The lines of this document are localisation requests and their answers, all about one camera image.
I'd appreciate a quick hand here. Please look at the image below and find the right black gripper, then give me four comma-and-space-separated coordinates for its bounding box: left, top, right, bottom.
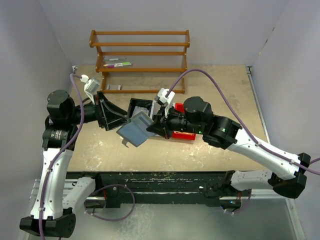
147, 102, 205, 139

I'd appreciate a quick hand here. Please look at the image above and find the crumpled plastic bag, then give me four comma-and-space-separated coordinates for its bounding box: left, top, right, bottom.
132, 106, 149, 116

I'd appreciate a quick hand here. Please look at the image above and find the wooden slatted rack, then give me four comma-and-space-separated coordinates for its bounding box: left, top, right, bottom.
89, 30, 190, 94

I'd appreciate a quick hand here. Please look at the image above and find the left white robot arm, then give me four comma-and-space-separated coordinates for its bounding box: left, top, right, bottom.
19, 90, 129, 238

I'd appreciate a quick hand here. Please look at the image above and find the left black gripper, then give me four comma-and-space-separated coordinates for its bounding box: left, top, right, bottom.
67, 90, 130, 130

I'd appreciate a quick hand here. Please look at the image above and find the aluminium frame rail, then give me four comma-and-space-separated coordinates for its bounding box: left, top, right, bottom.
29, 177, 276, 201

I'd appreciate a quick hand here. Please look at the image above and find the small grey clip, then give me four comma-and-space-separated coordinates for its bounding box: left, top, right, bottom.
106, 84, 122, 91

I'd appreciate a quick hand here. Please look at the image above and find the grey card holder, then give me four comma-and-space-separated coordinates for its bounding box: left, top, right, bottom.
116, 111, 156, 148

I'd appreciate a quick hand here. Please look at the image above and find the light green marker pen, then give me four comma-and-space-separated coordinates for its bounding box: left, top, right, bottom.
115, 62, 132, 67

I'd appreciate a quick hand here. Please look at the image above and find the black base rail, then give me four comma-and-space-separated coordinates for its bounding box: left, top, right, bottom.
66, 171, 251, 209

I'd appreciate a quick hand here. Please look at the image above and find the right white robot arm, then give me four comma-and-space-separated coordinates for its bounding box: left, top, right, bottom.
147, 96, 311, 199

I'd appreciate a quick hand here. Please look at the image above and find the pink marker pen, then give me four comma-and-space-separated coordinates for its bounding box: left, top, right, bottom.
103, 63, 123, 68

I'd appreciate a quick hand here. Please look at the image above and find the red plastic bin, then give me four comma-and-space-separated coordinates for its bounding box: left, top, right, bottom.
172, 103, 196, 141

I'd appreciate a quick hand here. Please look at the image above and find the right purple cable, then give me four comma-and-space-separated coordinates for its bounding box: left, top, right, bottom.
167, 68, 320, 216

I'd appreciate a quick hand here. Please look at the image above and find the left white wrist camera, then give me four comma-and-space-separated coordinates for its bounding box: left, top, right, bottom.
80, 74, 101, 105

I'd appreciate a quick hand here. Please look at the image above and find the black plastic bin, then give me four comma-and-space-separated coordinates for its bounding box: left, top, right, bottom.
127, 98, 153, 118

